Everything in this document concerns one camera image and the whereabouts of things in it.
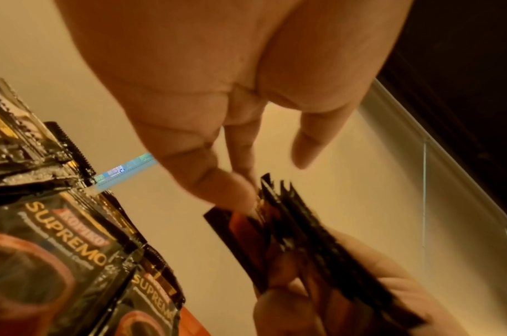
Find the blue white shelf label strip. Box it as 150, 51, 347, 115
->
92, 152, 156, 184

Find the bundle of black coffee sachets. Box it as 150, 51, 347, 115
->
203, 173, 430, 331

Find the person's left hand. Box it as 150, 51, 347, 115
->
54, 0, 415, 211

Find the pile of black coffee sachets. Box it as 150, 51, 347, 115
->
0, 76, 186, 336

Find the orange packet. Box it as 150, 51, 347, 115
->
179, 307, 213, 336

